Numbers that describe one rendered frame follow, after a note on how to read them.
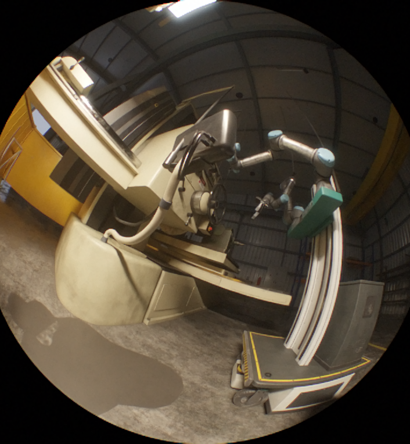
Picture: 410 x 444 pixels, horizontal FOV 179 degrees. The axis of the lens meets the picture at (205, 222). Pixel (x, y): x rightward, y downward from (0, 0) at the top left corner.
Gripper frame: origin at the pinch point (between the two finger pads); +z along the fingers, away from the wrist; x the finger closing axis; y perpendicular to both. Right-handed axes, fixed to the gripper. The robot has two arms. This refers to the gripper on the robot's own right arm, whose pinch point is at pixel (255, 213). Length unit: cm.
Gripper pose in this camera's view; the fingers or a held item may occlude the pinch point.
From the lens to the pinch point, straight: 117.7
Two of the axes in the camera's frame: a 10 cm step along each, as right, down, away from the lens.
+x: 0.7, 5.0, 8.6
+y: 7.1, 5.9, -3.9
